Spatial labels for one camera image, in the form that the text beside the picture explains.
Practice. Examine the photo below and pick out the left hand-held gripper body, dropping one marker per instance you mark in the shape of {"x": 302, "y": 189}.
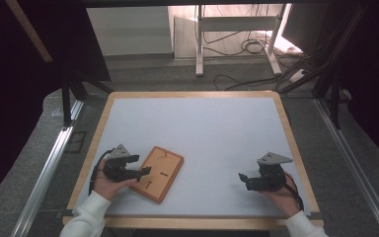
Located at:
{"x": 115, "y": 169}

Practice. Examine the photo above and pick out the wooden photo frame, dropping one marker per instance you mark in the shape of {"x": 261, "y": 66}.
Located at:
{"x": 165, "y": 164}

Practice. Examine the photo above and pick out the person's left hand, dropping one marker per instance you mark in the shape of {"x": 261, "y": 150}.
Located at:
{"x": 107, "y": 187}

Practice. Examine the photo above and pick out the black curtain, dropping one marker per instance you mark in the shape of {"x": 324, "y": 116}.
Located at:
{"x": 375, "y": 82}
{"x": 10, "y": 115}

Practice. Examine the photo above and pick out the aluminium rail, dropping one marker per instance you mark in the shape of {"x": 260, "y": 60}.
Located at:
{"x": 352, "y": 164}
{"x": 46, "y": 174}

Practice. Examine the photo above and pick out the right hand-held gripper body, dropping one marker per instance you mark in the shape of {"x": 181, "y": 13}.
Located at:
{"x": 269, "y": 179}

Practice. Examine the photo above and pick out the white metal desk frame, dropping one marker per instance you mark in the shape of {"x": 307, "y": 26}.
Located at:
{"x": 237, "y": 23}

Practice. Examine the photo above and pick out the black metal stand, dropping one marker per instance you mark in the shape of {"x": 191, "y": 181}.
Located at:
{"x": 66, "y": 105}
{"x": 334, "y": 105}

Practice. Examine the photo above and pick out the white power strip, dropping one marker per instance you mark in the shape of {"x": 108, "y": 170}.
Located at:
{"x": 297, "y": 75}

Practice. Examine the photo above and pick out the person's right hand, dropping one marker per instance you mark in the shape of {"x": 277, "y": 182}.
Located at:
{"x": 288, "y": 200}

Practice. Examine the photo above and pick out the wooden bar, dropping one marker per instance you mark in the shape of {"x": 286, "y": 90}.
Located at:
{"x": 29, "y": 31}

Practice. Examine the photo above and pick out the white table mat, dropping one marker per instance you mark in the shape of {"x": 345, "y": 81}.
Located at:
{"x": 210, "y": 115}

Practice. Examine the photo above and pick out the dark floor grate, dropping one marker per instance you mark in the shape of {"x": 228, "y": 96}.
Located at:
{"x": 76, "y": 142}

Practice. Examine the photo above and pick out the white cabinet panel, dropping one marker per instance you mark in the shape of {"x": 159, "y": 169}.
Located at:
{"x": 130, "y": 31}

